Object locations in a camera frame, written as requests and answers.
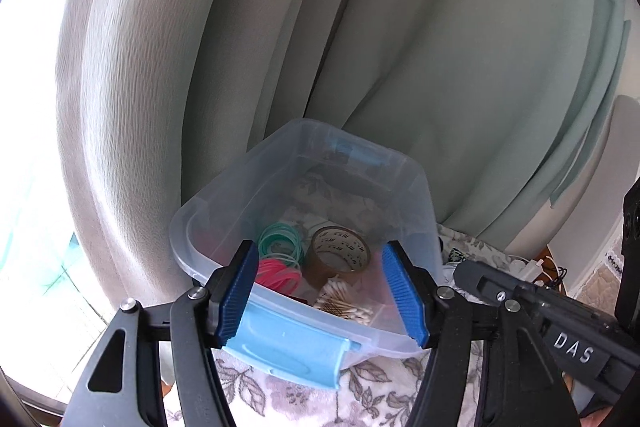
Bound brown packing tape roll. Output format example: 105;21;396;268
302;225;371;289

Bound clear plastic storage bin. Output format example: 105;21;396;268
169;119;442;359

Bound pink rubber bands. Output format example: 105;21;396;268
255;259;302;295

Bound cotton swabs bundle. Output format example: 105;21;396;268
312;277;383;326

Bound brown wooden headboard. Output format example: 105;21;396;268
538;247;568;295

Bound floral white blanket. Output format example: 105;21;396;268
164;221;551;427

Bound white charger adapter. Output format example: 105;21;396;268
518;259;544;282

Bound green curtain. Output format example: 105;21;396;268
56;0;629;303

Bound blue bin latch handle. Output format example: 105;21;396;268
224;303;352;389

